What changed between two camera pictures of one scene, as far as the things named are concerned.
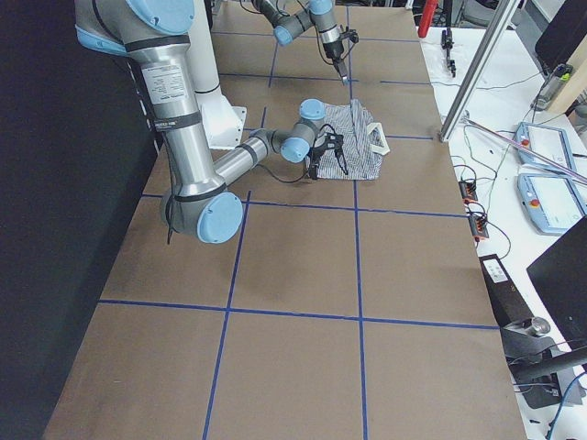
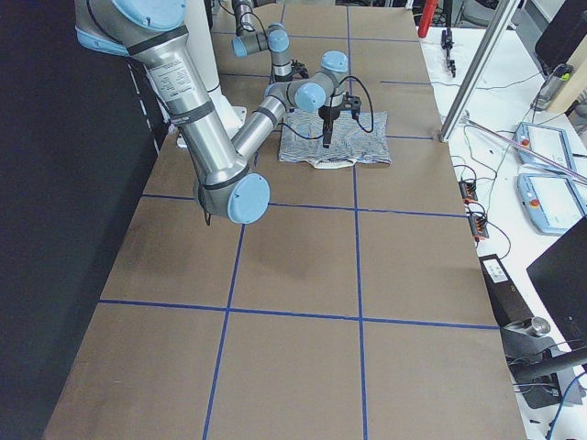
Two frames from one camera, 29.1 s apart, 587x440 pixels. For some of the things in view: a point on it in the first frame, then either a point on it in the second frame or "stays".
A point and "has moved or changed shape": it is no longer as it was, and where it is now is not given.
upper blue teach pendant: [549, 142] stays
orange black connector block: [468, 191] stays
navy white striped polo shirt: [364, 143] has moved or changed shape
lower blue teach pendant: [554, 203] stays
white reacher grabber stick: [529, 150] stays
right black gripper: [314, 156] to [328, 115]
